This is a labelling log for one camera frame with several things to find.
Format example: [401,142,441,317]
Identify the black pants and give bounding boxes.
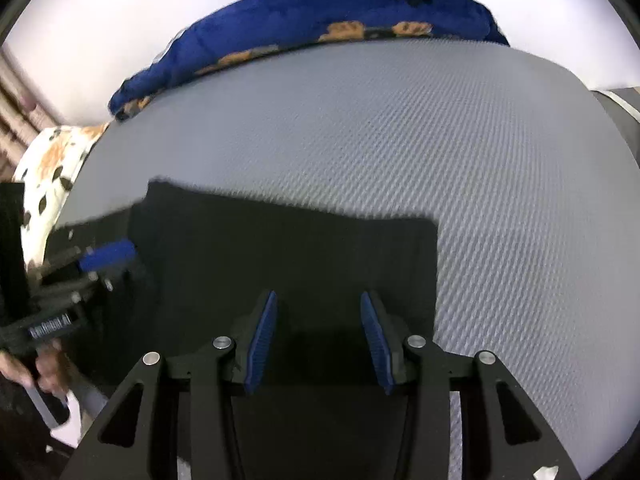
[67,181,437,479]

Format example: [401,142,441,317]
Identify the left forearm dark sleeve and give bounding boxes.
[0,377,68,480]

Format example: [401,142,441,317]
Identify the left hand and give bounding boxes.
[1,339,75,400]

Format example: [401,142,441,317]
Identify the floral pillow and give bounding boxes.
[13,122,110,269]

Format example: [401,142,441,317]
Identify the pink striped curtain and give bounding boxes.
[0,50,58,181]

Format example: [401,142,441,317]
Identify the grey mesh mattress pad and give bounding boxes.
[58,39,639,476]

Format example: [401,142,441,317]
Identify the blue plush blanket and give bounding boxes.
[108,0,508,122]

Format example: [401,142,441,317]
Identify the grey cushion white piping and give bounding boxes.
[592,87,640,164]

